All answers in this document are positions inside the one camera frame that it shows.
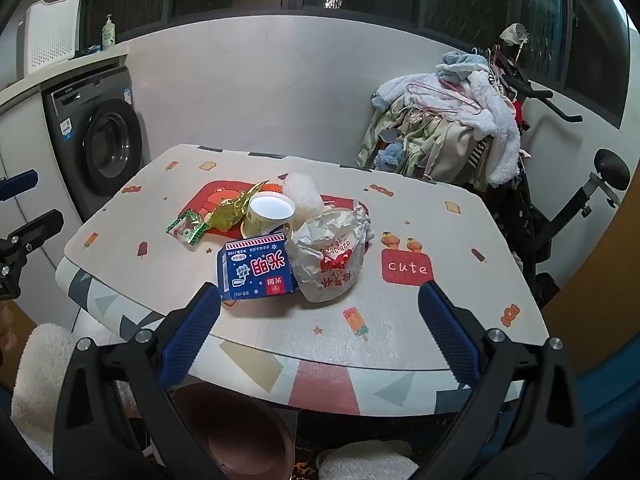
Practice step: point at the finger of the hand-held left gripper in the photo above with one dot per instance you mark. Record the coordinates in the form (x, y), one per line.
(40, 225)
(20, 180)

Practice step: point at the gold foil wrapper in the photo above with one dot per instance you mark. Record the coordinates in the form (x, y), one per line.
(227, 212)

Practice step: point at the soap pump bottle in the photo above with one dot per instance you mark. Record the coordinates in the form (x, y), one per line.
(108, 35)

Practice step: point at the black exercise bike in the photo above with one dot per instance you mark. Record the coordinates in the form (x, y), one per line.
(611, 167)

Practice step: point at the brown plastic bin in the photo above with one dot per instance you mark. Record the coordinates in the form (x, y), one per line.
(235, 435)

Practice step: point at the blue milk carton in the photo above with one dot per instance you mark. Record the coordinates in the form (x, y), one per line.
(255, 270)

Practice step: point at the small blue item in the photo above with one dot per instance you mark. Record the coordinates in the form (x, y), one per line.
(93, 49)

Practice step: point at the pile of clothes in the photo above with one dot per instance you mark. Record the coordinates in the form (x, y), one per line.
(440, 145)

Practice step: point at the blue rounded object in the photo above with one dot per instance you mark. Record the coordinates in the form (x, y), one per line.
(615, 395)

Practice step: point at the printed table mat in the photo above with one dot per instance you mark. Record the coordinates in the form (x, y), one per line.
(400, 320)

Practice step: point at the green snack wrapper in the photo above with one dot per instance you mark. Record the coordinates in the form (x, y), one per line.
(189, 227)

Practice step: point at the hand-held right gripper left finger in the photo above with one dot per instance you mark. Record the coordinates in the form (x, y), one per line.
(192, 335)

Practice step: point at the white fluffy cloth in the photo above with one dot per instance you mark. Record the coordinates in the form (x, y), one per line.
(365, 462)
(40, 385)

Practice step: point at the white paper bag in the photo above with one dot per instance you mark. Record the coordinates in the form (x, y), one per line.
(330, 255)

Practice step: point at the grey washing machine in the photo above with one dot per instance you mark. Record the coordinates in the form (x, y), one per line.
(107, 145)

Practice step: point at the white laundry basket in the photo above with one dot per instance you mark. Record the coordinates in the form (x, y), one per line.
(52, 35)

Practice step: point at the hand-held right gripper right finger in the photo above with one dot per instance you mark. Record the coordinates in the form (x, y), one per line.
(450, 335)

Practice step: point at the patterned tablecloth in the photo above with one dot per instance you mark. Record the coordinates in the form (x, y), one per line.
(245, 366)

